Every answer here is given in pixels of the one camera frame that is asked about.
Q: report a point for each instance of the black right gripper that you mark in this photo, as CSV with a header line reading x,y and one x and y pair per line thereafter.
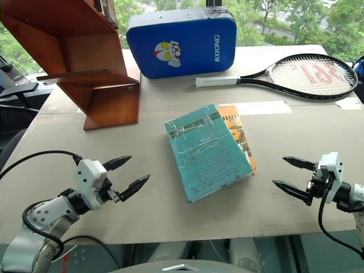
x,y
318,183

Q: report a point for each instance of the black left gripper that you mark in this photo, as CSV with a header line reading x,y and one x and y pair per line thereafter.
x,y
109,193

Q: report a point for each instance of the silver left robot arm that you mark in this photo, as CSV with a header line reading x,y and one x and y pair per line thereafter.
x,y
48,211

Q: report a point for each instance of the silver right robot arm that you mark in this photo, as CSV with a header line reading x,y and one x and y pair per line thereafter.
x,y
357,196

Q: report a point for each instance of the orange book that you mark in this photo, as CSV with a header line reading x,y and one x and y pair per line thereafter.
x,y
242,133

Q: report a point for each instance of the teal book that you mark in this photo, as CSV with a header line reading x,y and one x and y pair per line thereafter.
x,y
204,153

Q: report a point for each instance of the wooden shelf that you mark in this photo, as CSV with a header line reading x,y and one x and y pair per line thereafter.
x,y
85,51

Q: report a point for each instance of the grey cardboard table cover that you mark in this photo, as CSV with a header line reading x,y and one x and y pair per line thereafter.
x,y
113,142

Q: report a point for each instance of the long white tape strip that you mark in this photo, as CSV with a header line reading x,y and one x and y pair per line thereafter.
x,y
264,108

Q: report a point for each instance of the black tennis racket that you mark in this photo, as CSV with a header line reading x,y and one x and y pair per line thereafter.
x,y
216,81

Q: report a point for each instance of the blue and black object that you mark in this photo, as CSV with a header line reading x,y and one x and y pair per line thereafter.
x,y
360,71

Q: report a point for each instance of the blue padded kick shield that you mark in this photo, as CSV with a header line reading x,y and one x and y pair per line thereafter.
x,y
193,37

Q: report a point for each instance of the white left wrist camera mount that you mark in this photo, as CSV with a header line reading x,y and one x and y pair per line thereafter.
x,y
88,176

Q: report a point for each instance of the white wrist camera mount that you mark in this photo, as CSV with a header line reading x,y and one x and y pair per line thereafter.
x,y
335,167
88,176

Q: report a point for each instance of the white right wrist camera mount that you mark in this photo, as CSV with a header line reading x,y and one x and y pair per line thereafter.
x,y
335,167

